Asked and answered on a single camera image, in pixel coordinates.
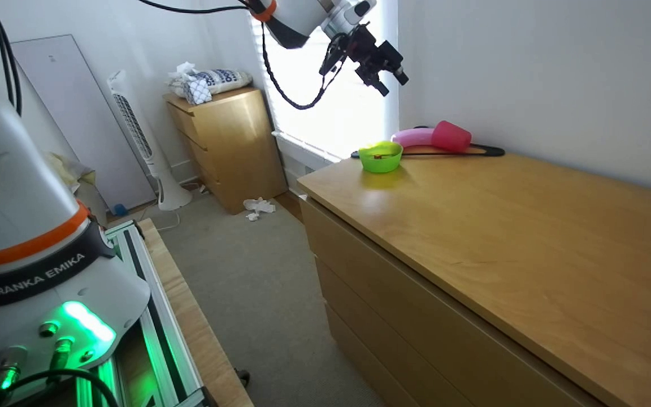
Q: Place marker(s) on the green bowl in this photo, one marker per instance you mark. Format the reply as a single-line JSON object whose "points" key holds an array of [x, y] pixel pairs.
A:
{"points": [[381, 161]]}

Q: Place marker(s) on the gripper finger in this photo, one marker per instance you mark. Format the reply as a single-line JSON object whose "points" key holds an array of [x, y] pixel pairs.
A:
{"points": [[400, 74], [379, 85]]}

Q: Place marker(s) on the light pink cylinder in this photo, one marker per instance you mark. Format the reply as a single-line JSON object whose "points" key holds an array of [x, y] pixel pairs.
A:
{"points": [[413, 137]]}

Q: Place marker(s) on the patterned tissue box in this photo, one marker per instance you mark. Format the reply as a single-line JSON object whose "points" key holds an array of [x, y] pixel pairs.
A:
{"points": [[196, 91]]}

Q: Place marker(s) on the white board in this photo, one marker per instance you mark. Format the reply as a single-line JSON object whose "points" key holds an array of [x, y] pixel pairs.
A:
{"points": [[77, 124]]}

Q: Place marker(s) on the pile of cloth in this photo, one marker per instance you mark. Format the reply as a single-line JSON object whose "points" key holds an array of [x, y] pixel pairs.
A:
{"points": [[74, 172]]}

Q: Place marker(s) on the white tower fan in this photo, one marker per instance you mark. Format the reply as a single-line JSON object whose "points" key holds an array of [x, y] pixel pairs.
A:
{"points": [[144, 147]]}

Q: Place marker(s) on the pink cup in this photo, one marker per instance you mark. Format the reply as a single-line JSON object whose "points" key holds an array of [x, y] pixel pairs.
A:
{"points": [[451, 137]]}

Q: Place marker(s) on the small wooden chest of drawers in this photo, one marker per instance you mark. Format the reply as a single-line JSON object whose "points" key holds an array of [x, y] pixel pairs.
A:
{"points": [[235, 147]]}

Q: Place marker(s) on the small blue object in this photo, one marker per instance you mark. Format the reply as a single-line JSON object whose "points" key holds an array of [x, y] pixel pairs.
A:
{"points": [[120, 210]]}

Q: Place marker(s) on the drawer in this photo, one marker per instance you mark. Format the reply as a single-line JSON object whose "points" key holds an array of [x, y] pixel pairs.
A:
{"points": [[416, 294], [370, 328], [359, 362]]}

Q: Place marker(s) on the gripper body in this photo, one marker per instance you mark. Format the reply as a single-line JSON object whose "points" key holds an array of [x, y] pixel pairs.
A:
{"points": [[372, 52]]}

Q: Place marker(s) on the white patterned bag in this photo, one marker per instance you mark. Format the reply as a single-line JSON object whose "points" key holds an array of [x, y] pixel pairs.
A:
{"points": [[221, 79]]}

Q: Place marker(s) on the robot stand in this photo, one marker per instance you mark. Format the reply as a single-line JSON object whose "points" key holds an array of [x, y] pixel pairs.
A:
{"points": [[190, 316]]}

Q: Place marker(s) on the window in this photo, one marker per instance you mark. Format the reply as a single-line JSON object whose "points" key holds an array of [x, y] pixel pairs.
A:
{"points": [[354, 113]]}

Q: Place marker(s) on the black clothes hanger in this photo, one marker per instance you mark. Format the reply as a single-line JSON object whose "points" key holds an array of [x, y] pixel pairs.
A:
{"points": [[472, 151]]}

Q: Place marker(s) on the crumpled white paper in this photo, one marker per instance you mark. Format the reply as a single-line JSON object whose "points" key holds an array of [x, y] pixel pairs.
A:
{"points": [[259, 207]]}

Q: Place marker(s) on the large wooden chest of drawers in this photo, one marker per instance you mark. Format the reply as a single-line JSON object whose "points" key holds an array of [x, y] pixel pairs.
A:
{"points": [[500, 237]]}

